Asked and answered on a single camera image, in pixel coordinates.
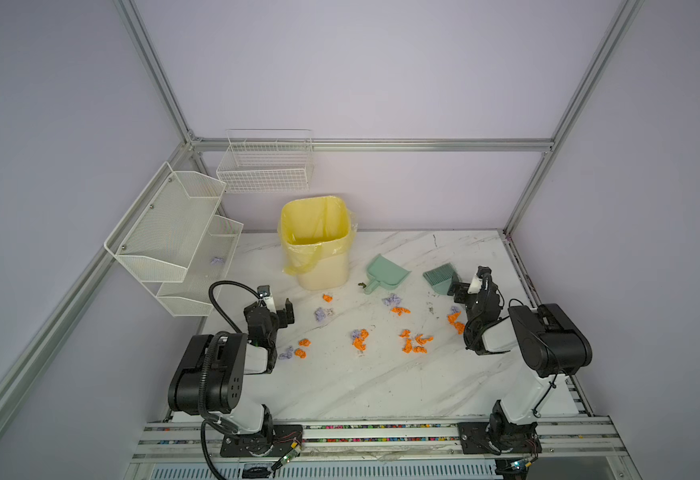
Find green hand brush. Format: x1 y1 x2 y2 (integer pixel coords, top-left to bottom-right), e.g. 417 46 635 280
422 263 460 295

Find green dustpan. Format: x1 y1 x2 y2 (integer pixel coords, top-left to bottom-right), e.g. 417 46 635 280
363 254 410 295

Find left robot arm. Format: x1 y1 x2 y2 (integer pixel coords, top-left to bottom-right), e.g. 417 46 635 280
168 280 304 458

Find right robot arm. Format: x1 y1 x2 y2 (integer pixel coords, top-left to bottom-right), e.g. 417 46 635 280
447 266 592 457

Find orange scraps far right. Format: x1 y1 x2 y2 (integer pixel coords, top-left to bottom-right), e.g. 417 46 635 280
447 305 465 335

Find orange scraps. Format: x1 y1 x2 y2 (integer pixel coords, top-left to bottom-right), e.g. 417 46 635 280
447 305 465 335
294 338 312 359

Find orange scraps left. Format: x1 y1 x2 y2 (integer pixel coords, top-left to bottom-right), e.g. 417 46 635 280
294 338 312 359

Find purple scrap far left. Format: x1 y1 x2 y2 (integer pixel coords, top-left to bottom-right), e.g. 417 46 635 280
279 346 295 360

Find lower white mesh shelf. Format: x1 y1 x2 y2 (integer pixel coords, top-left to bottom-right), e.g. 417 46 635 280
157 215 244 317

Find white mesh shelf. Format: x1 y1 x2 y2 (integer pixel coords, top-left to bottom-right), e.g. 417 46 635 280
157 215 244 317
104 163 225 283

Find orange paper scrap near dustpan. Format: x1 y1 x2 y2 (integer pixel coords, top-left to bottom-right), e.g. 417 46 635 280
391 307 411 316

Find cream trash bin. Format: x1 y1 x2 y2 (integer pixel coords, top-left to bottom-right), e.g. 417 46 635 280
294 248 351 291

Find orange scrap cluster right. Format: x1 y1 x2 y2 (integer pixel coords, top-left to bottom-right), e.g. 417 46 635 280
399 329 434 354

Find purple paper scrap centre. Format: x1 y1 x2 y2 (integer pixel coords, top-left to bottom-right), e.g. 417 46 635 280
383 293 402 308

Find yellow bin liner bag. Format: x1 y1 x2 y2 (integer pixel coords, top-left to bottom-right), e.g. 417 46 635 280
278 196 357 276

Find upper white mesh shelf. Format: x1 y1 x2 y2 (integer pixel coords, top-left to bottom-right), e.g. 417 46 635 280
104 163 225 283

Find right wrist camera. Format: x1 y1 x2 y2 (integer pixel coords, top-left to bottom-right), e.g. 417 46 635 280
468 269 491 294

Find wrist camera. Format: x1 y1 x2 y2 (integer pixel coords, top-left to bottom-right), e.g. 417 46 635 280
257 285 277 313
468 269 491 294

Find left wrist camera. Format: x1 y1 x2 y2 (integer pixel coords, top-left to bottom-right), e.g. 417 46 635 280
257 285 277 313

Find white wire wall basket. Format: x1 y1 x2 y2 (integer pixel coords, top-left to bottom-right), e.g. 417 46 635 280
216 129 315 194

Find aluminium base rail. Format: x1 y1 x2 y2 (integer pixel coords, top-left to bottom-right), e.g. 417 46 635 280
125 416 641 479

